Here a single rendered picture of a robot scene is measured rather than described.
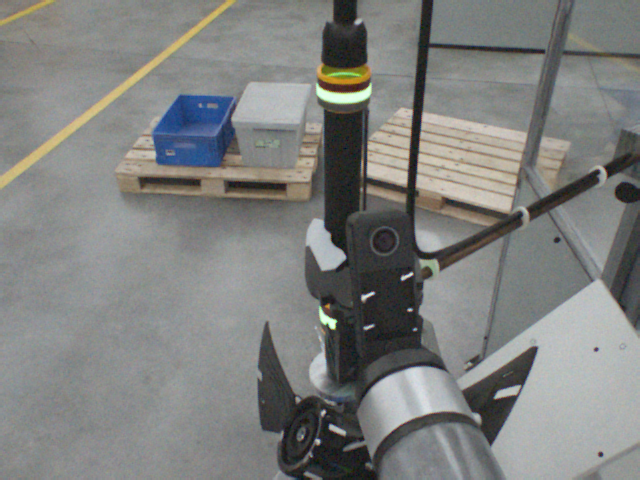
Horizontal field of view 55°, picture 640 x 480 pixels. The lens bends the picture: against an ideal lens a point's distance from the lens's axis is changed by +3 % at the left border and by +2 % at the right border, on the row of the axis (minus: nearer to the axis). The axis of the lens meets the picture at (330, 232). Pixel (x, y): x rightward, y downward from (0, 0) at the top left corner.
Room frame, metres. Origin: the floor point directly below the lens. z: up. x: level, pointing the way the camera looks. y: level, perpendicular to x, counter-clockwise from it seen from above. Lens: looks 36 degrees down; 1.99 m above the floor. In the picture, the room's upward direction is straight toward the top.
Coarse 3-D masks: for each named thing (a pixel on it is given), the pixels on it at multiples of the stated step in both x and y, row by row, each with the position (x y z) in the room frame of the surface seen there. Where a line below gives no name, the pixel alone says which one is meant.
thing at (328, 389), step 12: (312, 360) 0.48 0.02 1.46; (324, 360) 0.48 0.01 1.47; (312, 372) 0.46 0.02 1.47; (324, 372) 0.46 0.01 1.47; (312, 384) 0.45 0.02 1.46; (324, 384) 0.44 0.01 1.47; (336, 384) 0.44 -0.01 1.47; (348, 384) 0.44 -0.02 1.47; (324, 396) 0.43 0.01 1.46; (336, 396) 0.43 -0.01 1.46; (348, 396) 0.43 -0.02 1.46
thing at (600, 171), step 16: (432, 0) 0.51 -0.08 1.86; (416, 64) 0.52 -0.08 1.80; (416, 80) 0.51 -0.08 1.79; (416, 96) 0.51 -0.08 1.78; (416, 112) 0.51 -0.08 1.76; (416, 128) 0.51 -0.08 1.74; (416, 144) 0.51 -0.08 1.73; (416, 160) 0.51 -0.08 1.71; (624, 160) 0.78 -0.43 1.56; (416, 176) 0.52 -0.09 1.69; (592, 176) 0.73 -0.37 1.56; (560, 192) 0.69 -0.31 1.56; (528, 208) 0.65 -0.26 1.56; (496, 224) 0.62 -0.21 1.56; (416, 240) 0.52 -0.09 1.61; (464, 240) 0.58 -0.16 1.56; (432, 256) 0.54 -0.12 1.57; (432, 272) 0.54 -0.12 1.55
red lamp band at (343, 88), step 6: (336, 72) 0.48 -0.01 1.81; (348, 72) 0.48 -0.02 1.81; (318, 78) 0.45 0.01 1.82; (318, 84) 0.45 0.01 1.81; (324, 84) 0.45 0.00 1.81; (330, 84) 0.44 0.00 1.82; (336, 84) 0.44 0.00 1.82; (342, 84) 0.44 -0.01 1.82; (348, 84) 0.44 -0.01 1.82; (354, 84) 0.44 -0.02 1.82; (360, 84) 0.44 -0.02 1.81; (366, 84) 0.45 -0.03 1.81; (330, 90) 0.44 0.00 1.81; (336, 90) 0.44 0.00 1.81; (342, 90) 0.44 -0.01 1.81; (348, 90) 0.44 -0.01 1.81; (354, 90) 0.44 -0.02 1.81; (360, 90) 0.44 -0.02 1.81
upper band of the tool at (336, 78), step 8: (320, 72) 0.46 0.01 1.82; (328, 72) 0.48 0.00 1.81; (344, 72) 0.48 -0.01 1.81; (352, 72) 0.48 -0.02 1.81; (360, 72) 0.48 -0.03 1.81; (368, 72) 0.46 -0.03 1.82; (328, 80) 0.44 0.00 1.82; (336, 80) 0.44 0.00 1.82; (344, 80) 0.44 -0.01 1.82; (352, 80) 0.44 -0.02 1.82; (360, 80) 0.44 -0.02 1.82; (320, 88) 0.45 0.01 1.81; (368, 96) 0.45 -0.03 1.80; (336, 112) 0.44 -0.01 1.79; (344, 112) 0.44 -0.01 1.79; (352, 112) 0.45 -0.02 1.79
